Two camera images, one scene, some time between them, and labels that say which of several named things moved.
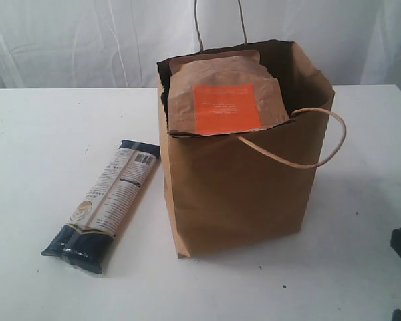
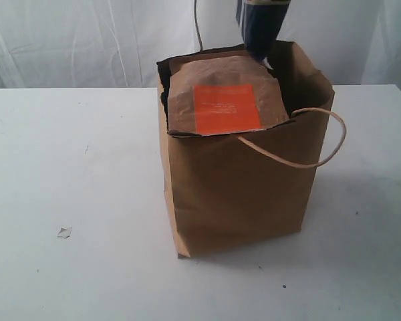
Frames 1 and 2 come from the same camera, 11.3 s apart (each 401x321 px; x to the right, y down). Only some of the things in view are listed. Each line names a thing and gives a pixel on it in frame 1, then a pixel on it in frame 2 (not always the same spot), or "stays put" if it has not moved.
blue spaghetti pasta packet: x=107 y=204 → x=261 y=21
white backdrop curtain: x=117 y=44 stays put
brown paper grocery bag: x=228 y=191 stays put
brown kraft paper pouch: x=222 y=91 stays put
